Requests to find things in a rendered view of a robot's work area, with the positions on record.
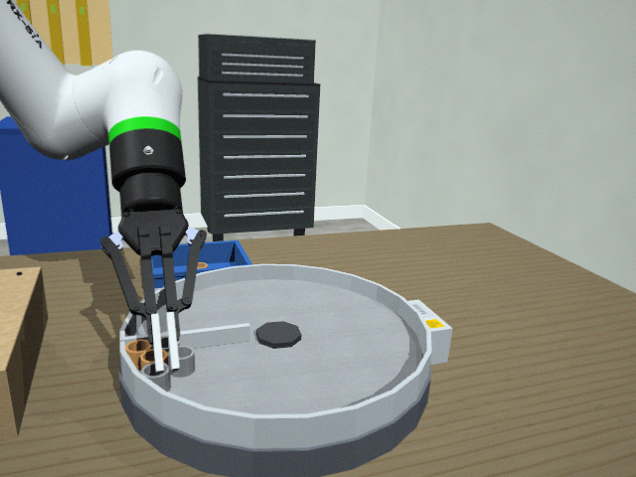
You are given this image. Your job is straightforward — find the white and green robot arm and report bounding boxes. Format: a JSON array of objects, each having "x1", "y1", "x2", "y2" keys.
[{"x1": 0, "y1": 0, "x2": 186, "y2": 192}]

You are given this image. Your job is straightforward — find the grey metal bushing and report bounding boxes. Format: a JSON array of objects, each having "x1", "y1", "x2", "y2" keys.
[
  {"x1": 161, "y1": 336, "x2": 180, "y2": 353},
  {"x1": 141, "y1": 363, "x2": 171, "y2": 392},
  {"x1": 168, "y1": 346, "x2": 195, "y2": 378}
]

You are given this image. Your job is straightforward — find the blue square tray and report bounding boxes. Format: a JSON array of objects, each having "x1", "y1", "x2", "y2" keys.
[{"x1": 152, "y1": 240, "x2": 252, "y2": 291}]

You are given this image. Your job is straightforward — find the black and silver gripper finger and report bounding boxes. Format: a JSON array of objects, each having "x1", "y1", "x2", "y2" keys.
[
  {"x1": 160, "y1": 222, "x2": 207, "y2": 372},
  {"x1": 100, "y1": 223, "x2": 164, "y2": 374}
]

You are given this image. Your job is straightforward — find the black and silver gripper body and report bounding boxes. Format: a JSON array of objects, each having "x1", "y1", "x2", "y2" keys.
[{"x1": 118, "y1": 176, "x2": 189, "y2": 256}]

